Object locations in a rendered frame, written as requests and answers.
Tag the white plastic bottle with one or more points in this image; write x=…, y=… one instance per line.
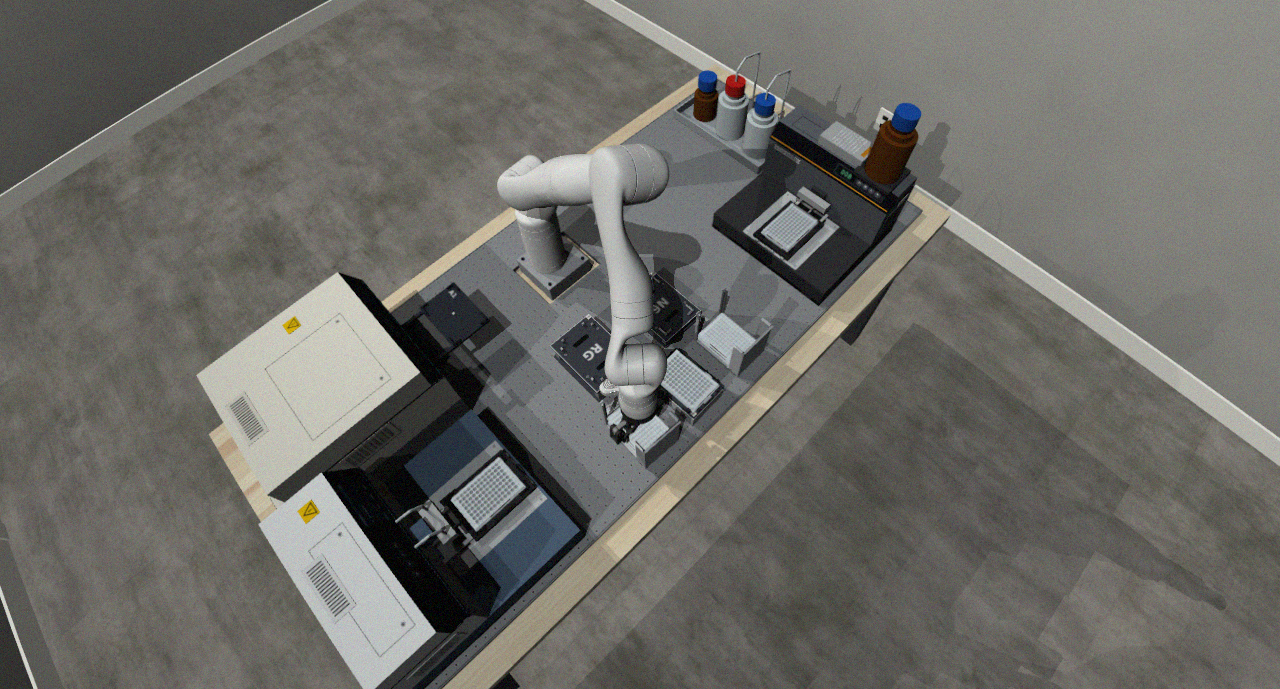
x=756, y=137

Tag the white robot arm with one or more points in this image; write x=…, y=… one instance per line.
x=619, y=175

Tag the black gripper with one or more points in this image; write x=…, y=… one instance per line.
x=616, y=431

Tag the brown glass bottle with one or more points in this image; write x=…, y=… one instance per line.
x=705, y=110
x=887, y=159

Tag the red bottle cap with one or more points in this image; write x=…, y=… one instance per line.
x=735, y=88

